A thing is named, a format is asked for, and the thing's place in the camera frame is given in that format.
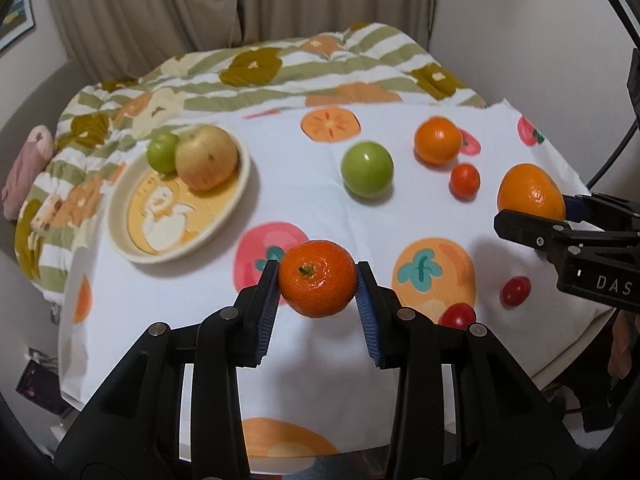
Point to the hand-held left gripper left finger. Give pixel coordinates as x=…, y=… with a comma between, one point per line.
x=267, y=307

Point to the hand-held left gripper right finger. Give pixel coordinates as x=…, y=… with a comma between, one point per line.
x=367, y=310

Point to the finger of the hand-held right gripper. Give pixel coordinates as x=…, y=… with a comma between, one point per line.
x=525, y=227
x=575, y=207

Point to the large orange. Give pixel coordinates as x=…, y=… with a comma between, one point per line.
x=530, y=192

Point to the mandarin with green stem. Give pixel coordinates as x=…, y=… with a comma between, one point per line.
x=317, y=277

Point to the small reddish orange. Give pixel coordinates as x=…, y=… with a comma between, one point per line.
x=465, y=180

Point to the medium round orange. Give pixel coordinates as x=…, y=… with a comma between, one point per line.
x=437, y=140

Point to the cream plate with duck print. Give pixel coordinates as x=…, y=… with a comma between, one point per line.
x=165, y=225

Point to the red cherry tomato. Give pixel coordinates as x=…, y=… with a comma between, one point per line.
x=515, y=291
x=457, y=316

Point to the dark clothing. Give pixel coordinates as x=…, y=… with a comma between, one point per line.
x=600, y=390

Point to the white persimmon print cloth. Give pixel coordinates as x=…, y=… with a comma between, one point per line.
x=310, y=195

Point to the large green apple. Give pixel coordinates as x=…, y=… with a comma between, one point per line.
x=367, y=169

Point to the yellow-red apple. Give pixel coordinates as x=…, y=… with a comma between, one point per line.
x=206, y=157

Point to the small green fruit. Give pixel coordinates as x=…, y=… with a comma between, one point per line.
x=161, y=152

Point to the green striped floral blanket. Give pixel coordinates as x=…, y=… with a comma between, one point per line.
x=300, y=75

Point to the black packet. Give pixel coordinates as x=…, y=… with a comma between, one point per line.
x=37, y=385

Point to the pink plush toy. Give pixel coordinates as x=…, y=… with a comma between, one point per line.
x=27, y=170

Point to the beige curtain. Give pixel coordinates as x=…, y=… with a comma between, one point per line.
x=150, y=5

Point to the framed wall picture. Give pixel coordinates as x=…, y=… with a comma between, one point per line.
x=17, y=15

